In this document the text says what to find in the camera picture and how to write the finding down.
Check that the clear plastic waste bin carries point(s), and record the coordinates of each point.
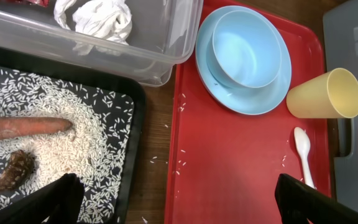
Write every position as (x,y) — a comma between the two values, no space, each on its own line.
(163,34)

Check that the black plastic tray bin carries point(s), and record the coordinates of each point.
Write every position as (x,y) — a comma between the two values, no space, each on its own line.
(58,70)

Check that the light blue small bowl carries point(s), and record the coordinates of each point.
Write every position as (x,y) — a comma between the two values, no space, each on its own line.
(244,51)

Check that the white rice pile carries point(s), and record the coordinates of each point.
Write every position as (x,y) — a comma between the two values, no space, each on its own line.
(94,148)

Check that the yellow plastic cup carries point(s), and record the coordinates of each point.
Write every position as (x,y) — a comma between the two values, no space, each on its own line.
(330,95)

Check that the light blue plate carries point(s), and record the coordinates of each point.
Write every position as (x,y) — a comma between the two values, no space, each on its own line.
(249,101)

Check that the orange carrot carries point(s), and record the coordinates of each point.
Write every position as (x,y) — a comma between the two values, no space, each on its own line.
(12,127)

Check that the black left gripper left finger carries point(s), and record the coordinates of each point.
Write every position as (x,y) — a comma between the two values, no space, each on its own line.
(58,202)

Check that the white tissue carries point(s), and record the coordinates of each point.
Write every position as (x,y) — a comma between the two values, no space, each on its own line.
(105,19)

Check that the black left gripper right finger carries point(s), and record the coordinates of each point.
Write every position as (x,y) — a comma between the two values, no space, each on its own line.
(299,203)

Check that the white plastic spoon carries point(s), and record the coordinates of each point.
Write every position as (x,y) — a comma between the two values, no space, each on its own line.
(303,146)

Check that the grey dishwasher rack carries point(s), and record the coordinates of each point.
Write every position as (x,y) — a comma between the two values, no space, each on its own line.
(341,43)

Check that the brown food scrap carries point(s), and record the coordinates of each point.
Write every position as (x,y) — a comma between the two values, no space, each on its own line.
(19,167)

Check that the red snack wrapper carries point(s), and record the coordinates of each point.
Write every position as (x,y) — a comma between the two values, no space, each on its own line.
(43,3)

